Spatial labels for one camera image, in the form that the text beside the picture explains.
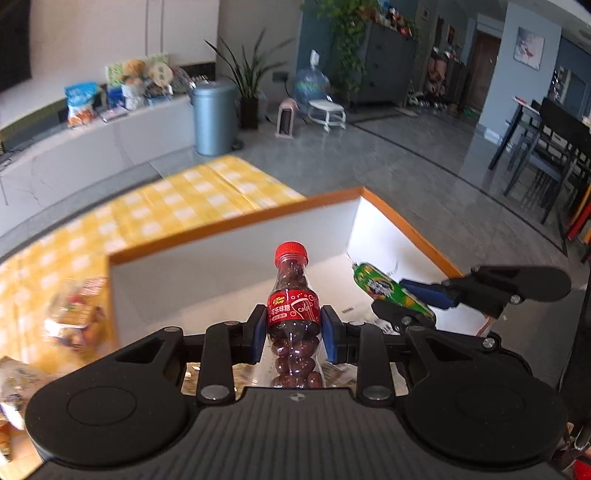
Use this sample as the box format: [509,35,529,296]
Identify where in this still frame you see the yellow checkered tablecloth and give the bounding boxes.
[0,154,308,462]

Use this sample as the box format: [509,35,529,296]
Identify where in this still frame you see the blue water jug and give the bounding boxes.
[294,50,331,104]

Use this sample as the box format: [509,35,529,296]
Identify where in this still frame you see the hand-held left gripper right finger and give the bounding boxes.
[322,305,502,403]

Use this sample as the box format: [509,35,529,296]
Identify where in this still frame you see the blue metal trash can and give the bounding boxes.
[190,79,240,157]

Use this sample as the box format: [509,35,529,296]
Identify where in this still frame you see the white chips packet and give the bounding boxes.
[0,355,47,462]

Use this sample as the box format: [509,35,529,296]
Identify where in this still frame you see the wall painting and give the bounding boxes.
[514,26,544,71]

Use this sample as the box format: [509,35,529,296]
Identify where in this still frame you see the white box orange rim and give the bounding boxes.
[107,187,504,370]

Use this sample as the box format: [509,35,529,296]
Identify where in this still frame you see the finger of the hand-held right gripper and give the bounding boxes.
[372,300,437,334]
[399,265,572,319]

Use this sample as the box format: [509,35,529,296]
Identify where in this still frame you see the clear cookie bag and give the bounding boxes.
[44,277,114,358]

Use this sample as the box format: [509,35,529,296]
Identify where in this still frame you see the white round rolling stool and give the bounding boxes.
[307,98,347,134]

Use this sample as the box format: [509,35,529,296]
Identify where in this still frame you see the grey blue cabinet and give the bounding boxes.
[355,22,421,106]

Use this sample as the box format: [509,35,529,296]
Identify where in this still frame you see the shoe rack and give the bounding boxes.
[425,46,465,109]

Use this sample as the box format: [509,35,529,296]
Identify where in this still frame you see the row of cabinet ornaments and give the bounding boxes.
[369,0,416,35]

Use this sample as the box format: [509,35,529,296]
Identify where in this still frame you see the black dining table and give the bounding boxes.
[488,96,548,171]

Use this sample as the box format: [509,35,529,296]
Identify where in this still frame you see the hanging pothos plant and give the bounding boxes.
[302,0,384,100]

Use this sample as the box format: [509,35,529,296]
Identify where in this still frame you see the green candy packet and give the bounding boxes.
[352,262,437,324]

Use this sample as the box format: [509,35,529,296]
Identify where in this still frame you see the blue snack bag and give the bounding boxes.
[65,83,100,127]

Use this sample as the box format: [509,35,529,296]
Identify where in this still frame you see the snack bags on counter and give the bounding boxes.
[105,52,169,88]

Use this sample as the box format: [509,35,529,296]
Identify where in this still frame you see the black dining chair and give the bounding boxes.
[503,98,591,224]

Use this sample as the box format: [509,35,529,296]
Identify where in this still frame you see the brown teddy bear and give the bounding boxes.
[122,59,146,86]

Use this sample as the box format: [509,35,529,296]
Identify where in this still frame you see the brown wooden door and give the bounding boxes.
[468,30,502,109]

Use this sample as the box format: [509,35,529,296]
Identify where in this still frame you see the black flat television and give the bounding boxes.
[0,0,32,93]

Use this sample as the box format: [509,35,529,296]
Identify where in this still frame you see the red cap candy bottle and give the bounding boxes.
[267,241,324,389]

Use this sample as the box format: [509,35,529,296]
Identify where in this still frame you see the potted long leaf plant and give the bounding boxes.
[204,32,296,130]

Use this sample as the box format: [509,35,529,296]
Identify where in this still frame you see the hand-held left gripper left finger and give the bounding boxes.
[113,305,269,407]

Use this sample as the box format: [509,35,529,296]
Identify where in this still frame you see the white marble television console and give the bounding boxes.
[0,90,197,208]

